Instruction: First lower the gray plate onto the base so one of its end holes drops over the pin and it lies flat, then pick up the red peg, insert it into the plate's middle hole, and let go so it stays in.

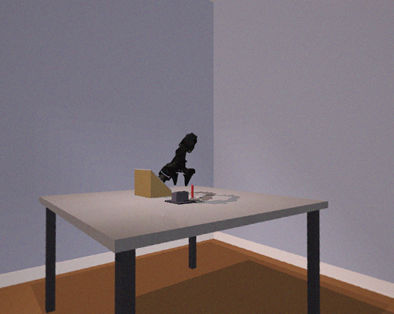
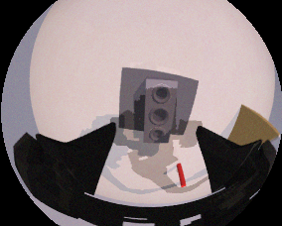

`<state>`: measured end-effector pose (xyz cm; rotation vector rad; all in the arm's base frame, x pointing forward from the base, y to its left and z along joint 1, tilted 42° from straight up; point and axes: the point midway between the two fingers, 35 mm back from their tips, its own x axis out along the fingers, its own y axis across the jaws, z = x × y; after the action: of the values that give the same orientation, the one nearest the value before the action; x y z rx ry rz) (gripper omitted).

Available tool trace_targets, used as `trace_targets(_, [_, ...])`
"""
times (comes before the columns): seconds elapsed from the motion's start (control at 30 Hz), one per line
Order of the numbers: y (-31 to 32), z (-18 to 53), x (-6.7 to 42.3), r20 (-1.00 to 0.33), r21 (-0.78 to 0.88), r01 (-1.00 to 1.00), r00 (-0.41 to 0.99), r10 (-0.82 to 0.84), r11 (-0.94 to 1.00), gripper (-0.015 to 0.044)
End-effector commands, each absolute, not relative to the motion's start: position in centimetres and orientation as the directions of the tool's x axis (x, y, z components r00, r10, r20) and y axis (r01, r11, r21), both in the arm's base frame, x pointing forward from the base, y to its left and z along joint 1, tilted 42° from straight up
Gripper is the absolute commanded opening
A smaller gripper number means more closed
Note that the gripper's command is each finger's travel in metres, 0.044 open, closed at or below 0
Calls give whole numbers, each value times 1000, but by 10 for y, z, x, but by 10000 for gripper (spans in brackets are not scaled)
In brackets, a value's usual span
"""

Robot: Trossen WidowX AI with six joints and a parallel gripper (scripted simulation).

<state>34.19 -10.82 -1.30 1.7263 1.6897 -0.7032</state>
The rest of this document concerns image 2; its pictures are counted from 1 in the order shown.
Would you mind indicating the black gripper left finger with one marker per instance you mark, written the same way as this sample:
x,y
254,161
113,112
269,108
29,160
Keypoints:
x,y
84,157

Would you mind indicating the red peg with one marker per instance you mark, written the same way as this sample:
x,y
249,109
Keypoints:
x,y
181,175

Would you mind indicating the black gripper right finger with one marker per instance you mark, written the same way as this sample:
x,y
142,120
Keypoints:
x,y
222,157

